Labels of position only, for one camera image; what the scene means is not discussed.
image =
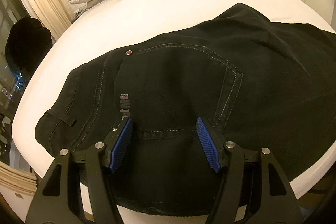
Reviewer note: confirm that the white bed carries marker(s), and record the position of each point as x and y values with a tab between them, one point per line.
162	14

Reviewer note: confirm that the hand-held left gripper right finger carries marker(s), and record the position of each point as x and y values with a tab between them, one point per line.
208	145

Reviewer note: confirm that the black pants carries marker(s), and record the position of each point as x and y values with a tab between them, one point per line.
183	82

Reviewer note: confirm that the black chair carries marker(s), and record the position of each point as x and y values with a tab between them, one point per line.
26	43

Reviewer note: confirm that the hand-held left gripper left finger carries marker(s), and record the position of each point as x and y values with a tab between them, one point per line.
121	145

